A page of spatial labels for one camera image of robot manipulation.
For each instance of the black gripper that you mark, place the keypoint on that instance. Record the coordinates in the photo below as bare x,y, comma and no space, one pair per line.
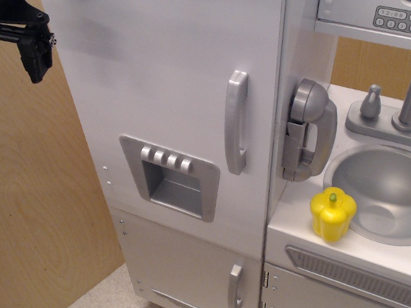
23,23

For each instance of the white toy fridge door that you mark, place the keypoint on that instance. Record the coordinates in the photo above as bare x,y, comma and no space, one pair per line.
158,70

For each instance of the silver fridge door handle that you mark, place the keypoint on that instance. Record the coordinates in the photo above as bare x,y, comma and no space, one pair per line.
236,94

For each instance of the silver ice dispenser panel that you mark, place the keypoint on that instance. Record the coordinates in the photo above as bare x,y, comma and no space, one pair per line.
171,179

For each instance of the white lower freezer door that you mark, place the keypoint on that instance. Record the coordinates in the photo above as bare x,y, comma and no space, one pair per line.
174,270

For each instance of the silver toy telephone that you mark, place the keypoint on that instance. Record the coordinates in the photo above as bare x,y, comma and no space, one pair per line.
311,131

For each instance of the brass upper door hinge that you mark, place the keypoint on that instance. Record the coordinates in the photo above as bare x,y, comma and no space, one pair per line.
265,279

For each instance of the yellow toy bell pepper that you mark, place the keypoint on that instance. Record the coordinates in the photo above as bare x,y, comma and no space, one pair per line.
332,211

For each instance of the silver faucet knob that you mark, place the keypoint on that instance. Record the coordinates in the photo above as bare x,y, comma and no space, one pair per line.
371,105

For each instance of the white oven door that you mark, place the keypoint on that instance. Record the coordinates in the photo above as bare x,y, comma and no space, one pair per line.
287,289

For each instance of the white toy kitchen cabinet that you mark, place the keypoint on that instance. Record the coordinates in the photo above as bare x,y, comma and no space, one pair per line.
308,54

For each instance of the silver toy sink basin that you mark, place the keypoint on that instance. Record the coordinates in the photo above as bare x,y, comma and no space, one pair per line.
378,178

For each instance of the grey oven vent panel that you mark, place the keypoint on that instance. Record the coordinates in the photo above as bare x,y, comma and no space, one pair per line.
378,288

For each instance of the silver lower door handle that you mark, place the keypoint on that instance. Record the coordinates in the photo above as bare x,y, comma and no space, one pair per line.
234,300

